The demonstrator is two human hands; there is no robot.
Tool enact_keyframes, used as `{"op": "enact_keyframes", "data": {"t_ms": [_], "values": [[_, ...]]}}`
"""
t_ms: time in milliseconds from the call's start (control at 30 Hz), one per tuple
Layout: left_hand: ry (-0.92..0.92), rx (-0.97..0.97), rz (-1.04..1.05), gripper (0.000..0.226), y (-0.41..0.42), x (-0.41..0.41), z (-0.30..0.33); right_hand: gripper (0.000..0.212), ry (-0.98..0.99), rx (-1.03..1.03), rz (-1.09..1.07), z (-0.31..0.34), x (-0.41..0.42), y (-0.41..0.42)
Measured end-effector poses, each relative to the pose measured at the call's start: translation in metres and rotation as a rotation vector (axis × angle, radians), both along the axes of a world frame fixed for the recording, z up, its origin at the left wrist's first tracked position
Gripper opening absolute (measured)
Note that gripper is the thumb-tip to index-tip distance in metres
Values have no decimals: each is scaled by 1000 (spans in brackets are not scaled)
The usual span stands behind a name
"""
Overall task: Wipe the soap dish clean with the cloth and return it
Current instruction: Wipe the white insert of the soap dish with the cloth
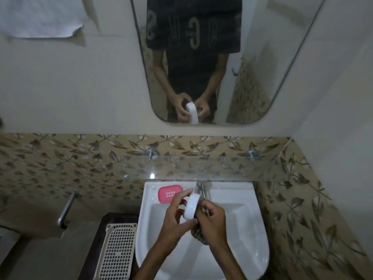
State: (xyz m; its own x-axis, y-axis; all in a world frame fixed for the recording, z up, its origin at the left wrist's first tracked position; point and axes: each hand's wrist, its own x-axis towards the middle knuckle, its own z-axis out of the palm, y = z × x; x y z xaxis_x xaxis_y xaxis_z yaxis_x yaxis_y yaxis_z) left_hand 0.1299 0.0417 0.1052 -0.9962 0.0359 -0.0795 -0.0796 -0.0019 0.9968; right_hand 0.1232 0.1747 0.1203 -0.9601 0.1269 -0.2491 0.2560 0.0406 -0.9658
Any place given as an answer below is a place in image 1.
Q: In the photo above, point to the person's right hand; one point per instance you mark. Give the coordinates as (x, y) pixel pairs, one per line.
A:
(215, 227)

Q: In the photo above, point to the person's left hand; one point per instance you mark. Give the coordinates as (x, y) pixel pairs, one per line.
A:
(170, 230)

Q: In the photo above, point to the checkered cleaning cloth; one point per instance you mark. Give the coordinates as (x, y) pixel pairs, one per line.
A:
(199, 234)

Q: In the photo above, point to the white plastic soap dish tray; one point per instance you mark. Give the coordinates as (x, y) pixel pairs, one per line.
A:
(192, 205)

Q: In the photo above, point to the pink plastic soap dish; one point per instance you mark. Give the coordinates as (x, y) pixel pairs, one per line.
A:
(169, 193)

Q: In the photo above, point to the white ceramic sink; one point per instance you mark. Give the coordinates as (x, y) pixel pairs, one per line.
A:
(242, 230)

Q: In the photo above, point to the chrome sink faucet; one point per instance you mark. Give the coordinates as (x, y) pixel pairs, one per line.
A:
(201, 189)

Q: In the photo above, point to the white perforated plastic basket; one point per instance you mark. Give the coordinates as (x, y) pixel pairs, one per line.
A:
(116, 253)

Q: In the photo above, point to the clear glass shelf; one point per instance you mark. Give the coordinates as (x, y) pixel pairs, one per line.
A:
(174, 169)

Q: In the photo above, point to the small chrome shelf peg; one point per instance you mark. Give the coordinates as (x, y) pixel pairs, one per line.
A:
(126, 176)

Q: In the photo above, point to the dark brown stool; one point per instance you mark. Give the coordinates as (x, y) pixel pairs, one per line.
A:
(93, 244)

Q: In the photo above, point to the round chrome shelf bracket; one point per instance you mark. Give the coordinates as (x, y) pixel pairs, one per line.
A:
(151, 153)
(252, 154)

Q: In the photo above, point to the chrome wall tap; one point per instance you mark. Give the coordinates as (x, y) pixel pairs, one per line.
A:
(67, 209)

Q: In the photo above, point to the rounded wall mirror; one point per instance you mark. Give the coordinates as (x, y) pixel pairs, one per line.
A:
(276, 40)

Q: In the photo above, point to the torn white wall paper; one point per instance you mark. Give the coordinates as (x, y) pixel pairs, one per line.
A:
(40, 14)

